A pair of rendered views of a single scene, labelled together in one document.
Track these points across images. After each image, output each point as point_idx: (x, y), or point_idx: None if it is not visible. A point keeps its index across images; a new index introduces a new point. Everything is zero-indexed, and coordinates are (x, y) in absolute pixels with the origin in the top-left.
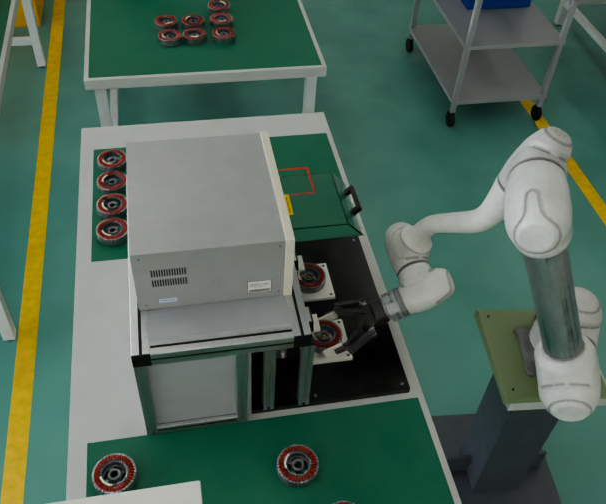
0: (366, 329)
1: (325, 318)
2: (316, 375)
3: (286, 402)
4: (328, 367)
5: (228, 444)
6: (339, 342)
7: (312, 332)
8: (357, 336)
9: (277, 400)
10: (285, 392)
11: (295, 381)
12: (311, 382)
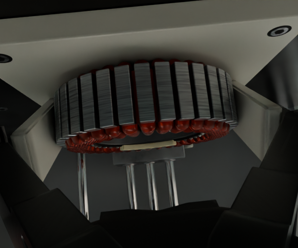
0: (294, 212)
1: (53, 148)
2: (280, 75)
3: None
4: (274, 57)
5: None
6: (220, 117)
7: (138, 149)
8: None
9: (288, 105)
10: (279, 101)
11: (263, 95)
12: (294, 80)
